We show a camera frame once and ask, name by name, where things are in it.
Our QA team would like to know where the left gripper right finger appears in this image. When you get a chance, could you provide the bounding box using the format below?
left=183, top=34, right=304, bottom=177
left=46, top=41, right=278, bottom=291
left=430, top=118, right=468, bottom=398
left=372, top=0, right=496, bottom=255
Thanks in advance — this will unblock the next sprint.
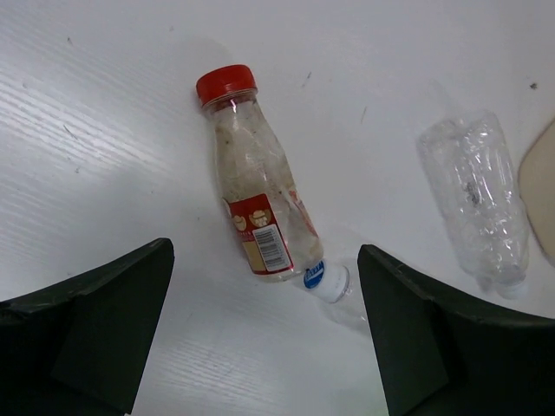
left=357, top=245, right=554, bottom=415

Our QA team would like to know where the red cap sauce bottle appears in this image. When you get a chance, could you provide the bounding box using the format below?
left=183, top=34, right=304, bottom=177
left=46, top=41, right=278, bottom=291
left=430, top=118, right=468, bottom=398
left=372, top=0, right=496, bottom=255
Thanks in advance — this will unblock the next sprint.
left=196, top=64, right=323, bottom=282

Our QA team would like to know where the clear bottle centre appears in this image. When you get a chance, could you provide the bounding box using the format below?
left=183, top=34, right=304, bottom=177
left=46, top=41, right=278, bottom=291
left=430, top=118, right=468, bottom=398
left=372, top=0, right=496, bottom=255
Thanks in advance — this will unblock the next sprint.
left=303, top=259, right=370, bottom=336

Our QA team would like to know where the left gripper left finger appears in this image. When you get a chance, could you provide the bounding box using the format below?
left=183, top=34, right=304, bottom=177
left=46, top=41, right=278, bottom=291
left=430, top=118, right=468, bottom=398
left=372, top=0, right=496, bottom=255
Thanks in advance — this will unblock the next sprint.
left=1, top=238, right=174, bottom=415

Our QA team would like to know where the beige plastic bin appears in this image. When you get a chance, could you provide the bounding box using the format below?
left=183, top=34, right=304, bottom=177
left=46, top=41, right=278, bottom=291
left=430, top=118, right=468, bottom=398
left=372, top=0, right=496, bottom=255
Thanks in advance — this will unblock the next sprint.
left=519, top=121, right=554, bottom=264

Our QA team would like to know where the clear bottle near bin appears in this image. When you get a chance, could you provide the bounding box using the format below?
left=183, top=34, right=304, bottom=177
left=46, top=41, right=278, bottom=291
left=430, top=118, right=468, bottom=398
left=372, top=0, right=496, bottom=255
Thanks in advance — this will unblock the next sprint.
left=416, top=111, right=530, bottom=299

